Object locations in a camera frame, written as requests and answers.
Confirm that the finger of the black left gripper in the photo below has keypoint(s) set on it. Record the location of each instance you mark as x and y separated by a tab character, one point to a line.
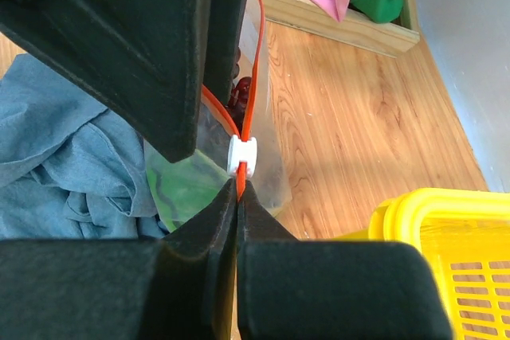
144	59
223	41

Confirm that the white round zipper slider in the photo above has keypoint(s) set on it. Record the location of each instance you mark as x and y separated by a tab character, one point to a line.
242	152

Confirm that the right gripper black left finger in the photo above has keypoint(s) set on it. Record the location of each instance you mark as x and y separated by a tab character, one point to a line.
178	287

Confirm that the toy watermelon slice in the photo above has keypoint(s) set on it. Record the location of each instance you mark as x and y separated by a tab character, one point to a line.
182	189

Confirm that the clear zip bag orange seal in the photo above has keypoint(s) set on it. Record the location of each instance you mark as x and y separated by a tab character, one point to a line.
215	126

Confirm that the wooden clothes rack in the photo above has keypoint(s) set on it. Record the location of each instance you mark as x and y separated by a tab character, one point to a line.
356	29

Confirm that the yellow plastic basket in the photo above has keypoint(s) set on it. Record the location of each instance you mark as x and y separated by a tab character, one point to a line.
464	236

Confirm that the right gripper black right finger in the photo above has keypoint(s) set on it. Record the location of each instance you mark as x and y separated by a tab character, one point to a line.
329	289

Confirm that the dark red grape bunch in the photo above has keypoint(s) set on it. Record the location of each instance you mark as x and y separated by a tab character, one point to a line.
239	95

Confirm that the blue crumpled cloth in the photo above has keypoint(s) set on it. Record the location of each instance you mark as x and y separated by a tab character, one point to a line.
70	167

